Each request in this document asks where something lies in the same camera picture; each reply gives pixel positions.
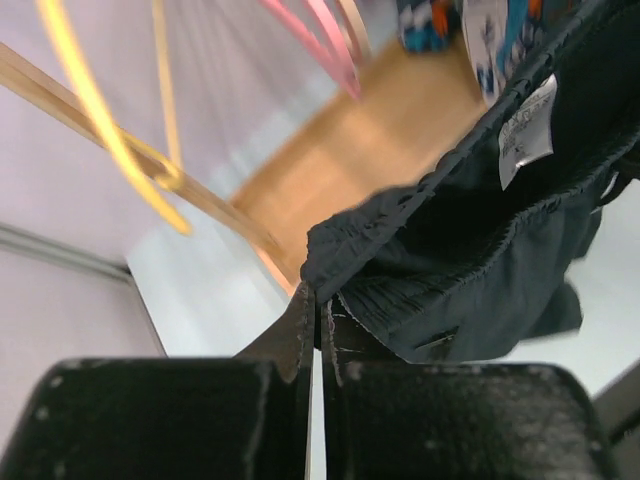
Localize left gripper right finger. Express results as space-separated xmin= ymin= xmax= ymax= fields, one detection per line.
xmin=319 ymin=305 xmax=619 ymax=479

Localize beige plastic hanger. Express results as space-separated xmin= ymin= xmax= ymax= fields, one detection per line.
xmin=335 ymin=0 xmax=372 ymax=65

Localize yellow plastic hanger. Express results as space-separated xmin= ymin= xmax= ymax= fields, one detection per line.
xmin=37 ymin=1 xmax=191 ymax=235

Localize colourful patterned shorts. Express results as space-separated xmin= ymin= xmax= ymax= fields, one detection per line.
xmin=396 ymin=0 xmax=580 ymax=106

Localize wooden clothes rack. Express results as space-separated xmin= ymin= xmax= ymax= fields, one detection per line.
xmin=0 ymin=40 xmax=491 ymax=296

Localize dark navy shorts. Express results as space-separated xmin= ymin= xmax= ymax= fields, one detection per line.
xmin=300 ymin=1 xmax=639 ymax=363

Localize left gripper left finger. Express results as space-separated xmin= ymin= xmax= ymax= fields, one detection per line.
xmin=1 ymin=284 xmax=316 ymax=479

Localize pink plastic hanger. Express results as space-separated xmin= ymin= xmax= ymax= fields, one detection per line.
xmin=261 ymin=0 xmax=361 ymax=99

